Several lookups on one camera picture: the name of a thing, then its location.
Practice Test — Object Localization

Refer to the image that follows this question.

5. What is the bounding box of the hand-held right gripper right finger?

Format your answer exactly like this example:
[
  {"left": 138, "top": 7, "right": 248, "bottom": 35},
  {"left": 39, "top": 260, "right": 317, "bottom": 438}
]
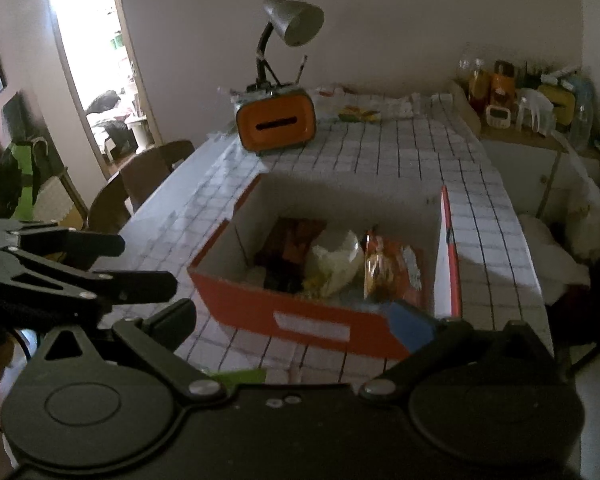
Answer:
[{"left": 358, "top": 300, "right": 576, "bottom": 401}]

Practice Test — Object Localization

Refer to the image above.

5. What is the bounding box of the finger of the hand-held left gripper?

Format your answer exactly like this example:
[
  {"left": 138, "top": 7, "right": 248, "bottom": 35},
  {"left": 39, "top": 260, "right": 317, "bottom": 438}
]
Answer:
[
  {"left": 0, "top": 220, "right": 126, "bottom": 262},
  {"left": 0, "top": 248, "right": 179, "bottom": 322}
]

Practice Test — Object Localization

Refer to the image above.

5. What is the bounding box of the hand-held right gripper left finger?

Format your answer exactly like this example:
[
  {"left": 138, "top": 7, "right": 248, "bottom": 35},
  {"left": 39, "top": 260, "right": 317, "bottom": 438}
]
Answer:
[{"left": 11, "top": 299, "right": 229, "bottom": 402}]

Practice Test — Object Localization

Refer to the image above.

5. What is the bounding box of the red orange snack packet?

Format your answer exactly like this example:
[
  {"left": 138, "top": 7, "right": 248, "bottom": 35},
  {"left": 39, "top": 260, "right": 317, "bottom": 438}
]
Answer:
[{"left": 363, "top": 232, "right": 425, "bottom": 304}]

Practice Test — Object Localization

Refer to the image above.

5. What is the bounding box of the red cardboard box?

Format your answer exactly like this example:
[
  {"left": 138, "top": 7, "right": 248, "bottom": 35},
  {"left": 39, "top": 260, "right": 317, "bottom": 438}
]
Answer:
[{"left": 187, "top": 172, "right": 464, "bottom": 361}]

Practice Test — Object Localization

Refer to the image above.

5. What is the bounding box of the green snack packet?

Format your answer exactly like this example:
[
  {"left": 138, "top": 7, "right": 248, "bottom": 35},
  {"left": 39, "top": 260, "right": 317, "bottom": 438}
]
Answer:
[{"left": 207, "top": 368, "right": 269, "bottom": 387}]

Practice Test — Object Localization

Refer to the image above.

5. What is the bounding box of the white foam mat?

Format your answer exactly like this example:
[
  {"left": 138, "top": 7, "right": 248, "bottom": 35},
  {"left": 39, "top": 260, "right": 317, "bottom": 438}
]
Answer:
[{"left": 32, "top": 174, "right": 89, "bottom": 227}]

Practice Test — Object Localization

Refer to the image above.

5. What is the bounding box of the green jacket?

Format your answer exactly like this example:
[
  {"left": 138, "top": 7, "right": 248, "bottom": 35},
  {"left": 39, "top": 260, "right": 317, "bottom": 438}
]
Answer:
[{"left": 0, "top": 137, "right": 49, "bottom": 222}]

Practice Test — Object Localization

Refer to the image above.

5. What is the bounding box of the white plastic bag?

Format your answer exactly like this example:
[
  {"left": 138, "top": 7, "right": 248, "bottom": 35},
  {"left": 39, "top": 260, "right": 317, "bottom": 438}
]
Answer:
[{"left": 304, "top": 230, "right": 366, "bottom": 297}]

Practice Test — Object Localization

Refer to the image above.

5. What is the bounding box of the brown snack packet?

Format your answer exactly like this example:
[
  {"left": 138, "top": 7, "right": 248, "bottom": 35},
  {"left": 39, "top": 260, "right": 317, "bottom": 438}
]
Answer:
[{"left": 267, "top": 217, "right": 329, "bottom": 267}]

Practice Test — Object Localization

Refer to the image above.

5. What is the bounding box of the white cabinet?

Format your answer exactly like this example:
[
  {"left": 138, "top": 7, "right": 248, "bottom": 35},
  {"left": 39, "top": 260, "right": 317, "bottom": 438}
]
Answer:
[{"left": 479, "top": 124, "right": 600, "bottom": 222}]

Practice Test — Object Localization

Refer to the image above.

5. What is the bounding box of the orange tissue box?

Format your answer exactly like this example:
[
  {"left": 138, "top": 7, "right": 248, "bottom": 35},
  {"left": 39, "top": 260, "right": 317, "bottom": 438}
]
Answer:
[{"left": 234, "top": 87, "right": 317, "bottom": 154}]

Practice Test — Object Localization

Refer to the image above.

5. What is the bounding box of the floral plastic bag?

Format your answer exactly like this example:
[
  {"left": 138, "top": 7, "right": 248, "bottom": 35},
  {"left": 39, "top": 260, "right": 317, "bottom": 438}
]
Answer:
[{"left": 314, "top": 87, "right": 432, "bottom": 122}]

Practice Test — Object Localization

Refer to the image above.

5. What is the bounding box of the white kitchen timer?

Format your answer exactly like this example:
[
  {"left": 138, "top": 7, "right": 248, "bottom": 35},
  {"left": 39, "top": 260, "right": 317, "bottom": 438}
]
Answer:
[{"left": 484, "top": 103, "right": 512, "bottom": 129}]

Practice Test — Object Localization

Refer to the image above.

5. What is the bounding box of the clear measuring cup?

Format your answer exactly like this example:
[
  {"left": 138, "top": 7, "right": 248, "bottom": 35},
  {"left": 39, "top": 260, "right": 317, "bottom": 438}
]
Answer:
[{"left": 514, "top": 87, "right": 556, "bottom": 137}]

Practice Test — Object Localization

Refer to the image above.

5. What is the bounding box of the amber glass bottle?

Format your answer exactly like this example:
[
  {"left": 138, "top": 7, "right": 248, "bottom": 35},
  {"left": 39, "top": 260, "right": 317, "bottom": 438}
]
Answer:
[{"left": 467, "top": 59, "right": 491, "bottom": 107}]

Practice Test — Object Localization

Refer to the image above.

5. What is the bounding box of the orange bottle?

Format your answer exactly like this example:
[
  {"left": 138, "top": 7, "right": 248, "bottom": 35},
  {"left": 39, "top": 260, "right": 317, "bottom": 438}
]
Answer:
[{"left": 492, "top": 60, "right": 516, "bottom": 106}]

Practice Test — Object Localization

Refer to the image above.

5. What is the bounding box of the yellow box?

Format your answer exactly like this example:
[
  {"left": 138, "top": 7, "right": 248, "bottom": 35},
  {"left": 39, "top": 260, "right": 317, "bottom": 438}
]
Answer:
[{"left": 537, "top": 82, "right": 579, "bottom": 132}]

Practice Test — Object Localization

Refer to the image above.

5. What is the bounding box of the clear plastic bottle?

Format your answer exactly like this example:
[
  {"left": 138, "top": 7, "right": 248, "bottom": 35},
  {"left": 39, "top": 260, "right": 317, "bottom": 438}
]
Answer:
[{"left": 569, "top": 77, "right": 597, "bottom": 149}]

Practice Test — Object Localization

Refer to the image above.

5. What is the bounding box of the grey desk lamp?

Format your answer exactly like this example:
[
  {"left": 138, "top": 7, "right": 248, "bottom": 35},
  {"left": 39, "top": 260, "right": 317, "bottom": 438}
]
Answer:
[{"left": 252, "top": 0, "right": 326, "bottom": 92}]

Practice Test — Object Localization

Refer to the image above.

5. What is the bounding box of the door frame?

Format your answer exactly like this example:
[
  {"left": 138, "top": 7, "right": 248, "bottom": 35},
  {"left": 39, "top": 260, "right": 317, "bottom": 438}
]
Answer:
[{"left": 44, "top": 0, "right": 164, "bottom": 182}]

